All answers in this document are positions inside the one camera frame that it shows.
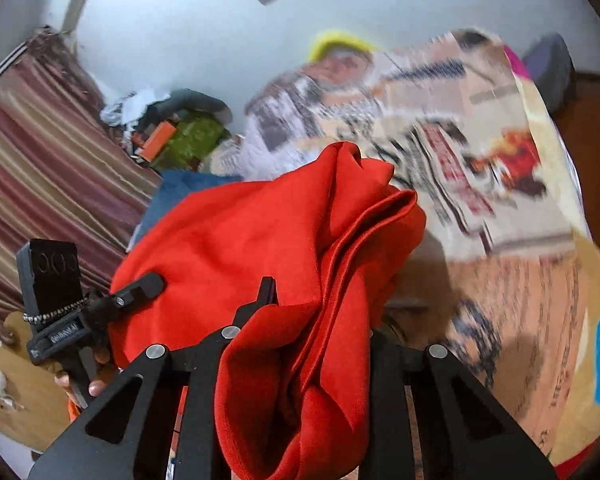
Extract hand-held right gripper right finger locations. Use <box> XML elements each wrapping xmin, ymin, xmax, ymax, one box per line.
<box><xmin>360</xmin><ymin>329</ymin><xmax>558</xmax><ymax>480</ymax></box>

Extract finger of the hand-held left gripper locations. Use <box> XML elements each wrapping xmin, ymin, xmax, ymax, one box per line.
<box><xmin>109</xmin><ymin>272</ymin><xmax>167</xmax><ymax>311</ymax></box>

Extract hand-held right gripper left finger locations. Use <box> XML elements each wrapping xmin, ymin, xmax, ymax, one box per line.
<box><xmin>27</xmin><ymin>276</ymin><xmax>281</xmax><ymax>480</ymax></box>

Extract red zip jacket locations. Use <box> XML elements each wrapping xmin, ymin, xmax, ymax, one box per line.
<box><xmin>107</xmin><ymin>141</ymin><xmax>427</xmax><ymax>480</ymax></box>

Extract person's left hand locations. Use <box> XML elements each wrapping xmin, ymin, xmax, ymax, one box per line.
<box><xmin>54</xmin><ymin>349</ymin><xmax>113</xmax><ymax>396</ymax></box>

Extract blue jeans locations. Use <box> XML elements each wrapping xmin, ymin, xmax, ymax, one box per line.
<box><xmin>126</xmin><ymin>170</ymin><xmax>244</xmax><ymax>254</ymax></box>

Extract striped curtain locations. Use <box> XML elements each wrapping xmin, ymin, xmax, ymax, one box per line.
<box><xmin>0</xmin><ymin>27</ymin><xmax>163</xmax><ymax>321</ymax></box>

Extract wooden table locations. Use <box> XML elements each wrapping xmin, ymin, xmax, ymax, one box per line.
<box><xmin>0</xmin><ymin>310</ymin><xmax>75</xmax><ymax>452</ymax></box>

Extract newspaper print blanket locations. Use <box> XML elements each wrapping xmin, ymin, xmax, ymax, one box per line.
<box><xmin>207</xmin><ymin>29</ymin><xmax>600</xmax><ymax>467</ymax></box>

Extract orange box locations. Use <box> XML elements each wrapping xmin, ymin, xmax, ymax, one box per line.
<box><xmin>140</xmin><ymin>121</ymin><xmax>176</xmax><ymax>159</ymax></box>

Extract green bag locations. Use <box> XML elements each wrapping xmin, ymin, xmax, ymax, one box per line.
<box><xmin>150</xmin><ymin>112</ymin><xmax>232</xmax><ymax>171</ymax></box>

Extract white crumpled cloth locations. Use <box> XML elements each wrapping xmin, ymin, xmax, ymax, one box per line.
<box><xmin>100</xmin><ymin>91</ymin><xmax>157</xmax><ymax>127</ymax></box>

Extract grey cloth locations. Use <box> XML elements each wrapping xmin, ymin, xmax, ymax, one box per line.
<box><xmin>154</xmin><ymin>88</ymin><xmax>234</xmax><ymax>122</ymax></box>

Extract pink cloth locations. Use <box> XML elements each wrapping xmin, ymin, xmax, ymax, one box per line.
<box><xmin>502</xmin><ymin>45</ymin><xmax>534</xmax><ymax>82</ymax></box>

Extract grey pillow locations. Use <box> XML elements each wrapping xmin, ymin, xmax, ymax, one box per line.
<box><xmin>522</xmin><ymin>32</ymin><xmax>577</xmax><ymax>112</ymax></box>

